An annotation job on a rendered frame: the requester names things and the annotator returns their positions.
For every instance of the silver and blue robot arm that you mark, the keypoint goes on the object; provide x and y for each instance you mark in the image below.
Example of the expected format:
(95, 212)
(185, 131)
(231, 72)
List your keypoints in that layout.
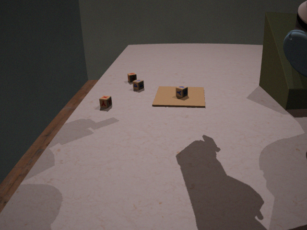
(295, 43)

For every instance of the wooden letter block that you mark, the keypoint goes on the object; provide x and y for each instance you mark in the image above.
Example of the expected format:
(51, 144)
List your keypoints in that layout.
(132, 77)
(181, 91)
(138, 84)
(105, 101)

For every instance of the tan flat mat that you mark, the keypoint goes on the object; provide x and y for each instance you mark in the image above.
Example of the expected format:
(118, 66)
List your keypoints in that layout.
(166, 96)

